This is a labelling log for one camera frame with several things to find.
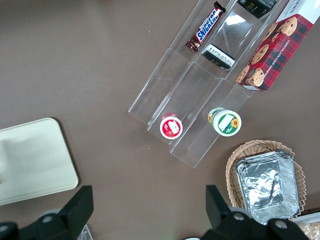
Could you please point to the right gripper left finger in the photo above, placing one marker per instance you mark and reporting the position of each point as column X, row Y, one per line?
column 72, row 215

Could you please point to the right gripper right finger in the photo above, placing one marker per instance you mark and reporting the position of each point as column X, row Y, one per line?
column 220, row 220

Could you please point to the light wicker basket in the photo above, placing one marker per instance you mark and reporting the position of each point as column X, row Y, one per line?
column 231, row 175

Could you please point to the aluminium foil tray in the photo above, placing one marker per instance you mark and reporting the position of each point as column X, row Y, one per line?
column 265, row 190

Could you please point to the beige plastic tray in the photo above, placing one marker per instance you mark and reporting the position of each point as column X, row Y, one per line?
column 32, row 160

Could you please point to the white plastic bin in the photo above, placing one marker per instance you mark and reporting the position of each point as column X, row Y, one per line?
column 300, row 220

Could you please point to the clear bag of crackers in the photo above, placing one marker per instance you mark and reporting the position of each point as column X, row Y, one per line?
column 311, row 231

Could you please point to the green lid yogurt cup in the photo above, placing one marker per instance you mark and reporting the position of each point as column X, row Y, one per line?
column 226, row 122

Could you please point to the red lid yogurt cup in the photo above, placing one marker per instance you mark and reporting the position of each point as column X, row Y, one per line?
column 171, row 127

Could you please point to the clear acrylic stand, cups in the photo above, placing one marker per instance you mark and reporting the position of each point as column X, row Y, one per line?
column 180, row 95

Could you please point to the small black box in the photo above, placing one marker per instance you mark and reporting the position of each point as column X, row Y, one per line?
column 257, row 7
column 218, row 57

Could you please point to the red tartan cookie box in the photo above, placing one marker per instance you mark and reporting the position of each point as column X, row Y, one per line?
column 277, row 52

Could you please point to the clear acrylic stand, snacks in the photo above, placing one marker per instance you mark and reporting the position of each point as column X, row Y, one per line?
column 232, row 27

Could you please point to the Snickers chocolate bar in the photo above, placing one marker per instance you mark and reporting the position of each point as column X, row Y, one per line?
column 206, row 27

